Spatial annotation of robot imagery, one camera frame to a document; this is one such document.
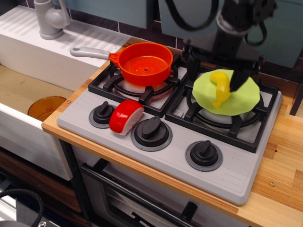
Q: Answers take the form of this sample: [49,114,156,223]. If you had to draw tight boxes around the grey toy faucet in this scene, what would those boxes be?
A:
[34,0,71,40]

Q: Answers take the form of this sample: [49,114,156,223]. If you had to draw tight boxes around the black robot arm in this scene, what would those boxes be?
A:
[183,0,277,92]

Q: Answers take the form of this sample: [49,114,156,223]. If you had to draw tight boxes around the grey toy stove top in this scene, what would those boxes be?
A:
[57,57,283,205]

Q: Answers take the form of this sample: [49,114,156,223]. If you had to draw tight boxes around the orange translucent cup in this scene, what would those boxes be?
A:
[27,96,66,122]

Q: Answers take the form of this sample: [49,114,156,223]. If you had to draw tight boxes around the black stove knob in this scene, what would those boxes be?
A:
[185,140,223,172]
[131,117,173,152]
[89,101,116,129]

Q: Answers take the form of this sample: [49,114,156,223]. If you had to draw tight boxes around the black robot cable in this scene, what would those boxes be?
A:
[163,0,220,33]

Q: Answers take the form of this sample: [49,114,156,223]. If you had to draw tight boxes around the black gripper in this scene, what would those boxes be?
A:
[183,29,265,92]

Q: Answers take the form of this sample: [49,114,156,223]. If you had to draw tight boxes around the black middle stove knob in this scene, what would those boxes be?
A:
[131,117,173,152]

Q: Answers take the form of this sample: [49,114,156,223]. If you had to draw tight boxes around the black left burner grate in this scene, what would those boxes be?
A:
[88,54,187,117]

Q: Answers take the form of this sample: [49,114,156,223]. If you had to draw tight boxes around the yellow toy banana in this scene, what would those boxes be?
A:
[210,71,231,109]

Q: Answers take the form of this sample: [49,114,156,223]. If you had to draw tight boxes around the orange toy pot grey handle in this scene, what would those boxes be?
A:
[70,42,173,86]

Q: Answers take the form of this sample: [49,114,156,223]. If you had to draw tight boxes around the black braided cable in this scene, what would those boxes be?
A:
[0,188,45,227]

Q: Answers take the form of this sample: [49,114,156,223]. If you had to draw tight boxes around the black right burner grate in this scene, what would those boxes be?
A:
[165,66,282,153]

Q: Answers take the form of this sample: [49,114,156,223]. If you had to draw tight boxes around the black left stove knob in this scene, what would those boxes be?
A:
[89,101,116,129]

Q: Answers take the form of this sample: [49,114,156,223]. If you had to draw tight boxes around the black burner grate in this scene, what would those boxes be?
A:
[88,54,187,117]
[165,66,282,153]

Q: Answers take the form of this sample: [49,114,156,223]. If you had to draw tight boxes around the light green plate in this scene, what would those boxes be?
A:
[192,69,260,116]

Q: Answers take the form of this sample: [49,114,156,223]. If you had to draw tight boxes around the toy oven door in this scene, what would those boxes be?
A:
[80,159,244,227]

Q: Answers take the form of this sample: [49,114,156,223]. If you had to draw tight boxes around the red white toy sushi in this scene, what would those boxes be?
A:
[109,100,144,136]

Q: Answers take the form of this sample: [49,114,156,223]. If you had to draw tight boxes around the white toy sink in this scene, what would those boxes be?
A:
[0,6,130,181]

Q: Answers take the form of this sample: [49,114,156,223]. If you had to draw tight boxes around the black right stove knob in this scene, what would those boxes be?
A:
[185,140,223,172]

